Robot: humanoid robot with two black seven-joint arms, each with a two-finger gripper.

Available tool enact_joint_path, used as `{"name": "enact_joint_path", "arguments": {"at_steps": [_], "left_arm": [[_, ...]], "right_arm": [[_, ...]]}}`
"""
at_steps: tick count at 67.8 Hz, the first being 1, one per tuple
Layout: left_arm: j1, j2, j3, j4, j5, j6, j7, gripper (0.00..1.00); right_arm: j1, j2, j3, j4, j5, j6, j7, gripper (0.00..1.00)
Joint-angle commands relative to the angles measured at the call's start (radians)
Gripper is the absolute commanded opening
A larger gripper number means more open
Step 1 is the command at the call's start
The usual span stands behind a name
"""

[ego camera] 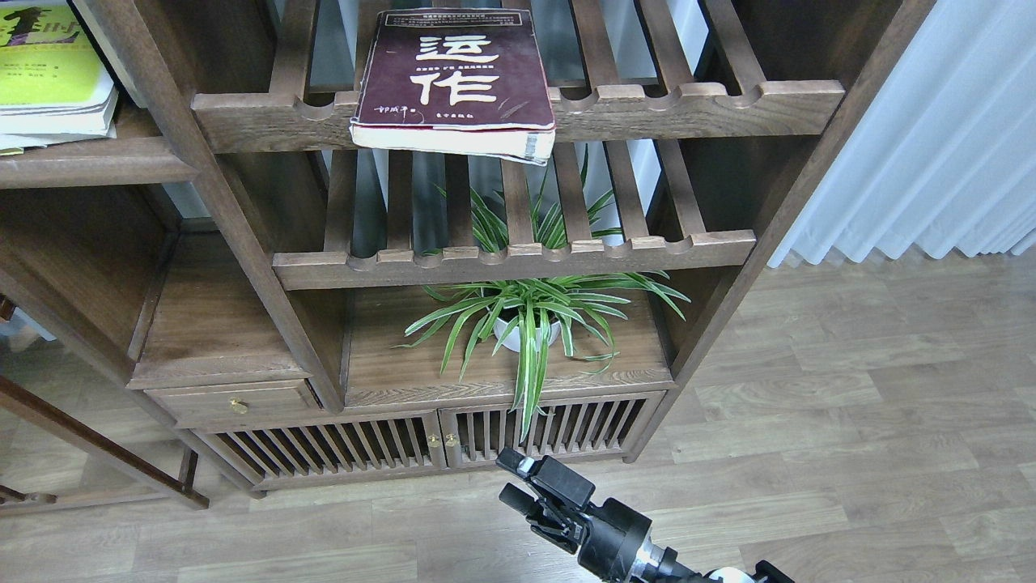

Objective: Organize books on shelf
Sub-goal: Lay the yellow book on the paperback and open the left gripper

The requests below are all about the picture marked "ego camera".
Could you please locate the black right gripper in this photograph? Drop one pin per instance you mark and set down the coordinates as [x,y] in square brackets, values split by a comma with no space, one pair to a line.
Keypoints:
[611,541]

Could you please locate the dark red book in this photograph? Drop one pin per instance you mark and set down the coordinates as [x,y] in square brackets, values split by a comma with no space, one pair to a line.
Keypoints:
[465,81]

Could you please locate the yellow green book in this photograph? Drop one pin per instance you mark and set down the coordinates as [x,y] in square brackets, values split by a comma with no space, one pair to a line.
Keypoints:
[52,80]

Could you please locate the colourful 300 paperback book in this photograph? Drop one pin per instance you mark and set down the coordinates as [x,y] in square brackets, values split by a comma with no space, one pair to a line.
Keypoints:
[14,144]

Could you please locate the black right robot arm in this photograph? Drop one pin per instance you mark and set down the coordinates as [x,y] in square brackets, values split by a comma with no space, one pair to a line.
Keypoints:
[765,572]

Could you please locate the white plant pot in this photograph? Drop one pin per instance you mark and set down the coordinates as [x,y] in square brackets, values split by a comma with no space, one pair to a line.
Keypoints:
[508,332]

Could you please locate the green spider plant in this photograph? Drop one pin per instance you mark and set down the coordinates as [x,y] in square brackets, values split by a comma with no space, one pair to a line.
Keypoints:
[535,312]

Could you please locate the dark wooden bookshelf unit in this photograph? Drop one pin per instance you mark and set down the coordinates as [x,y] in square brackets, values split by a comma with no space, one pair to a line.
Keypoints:
[233,242]

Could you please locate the brass drawer knob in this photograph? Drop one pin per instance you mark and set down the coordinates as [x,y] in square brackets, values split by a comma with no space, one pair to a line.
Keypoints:
[237,406]

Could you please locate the white pleated curtain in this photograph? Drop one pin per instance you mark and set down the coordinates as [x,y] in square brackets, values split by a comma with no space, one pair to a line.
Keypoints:
[944,158]

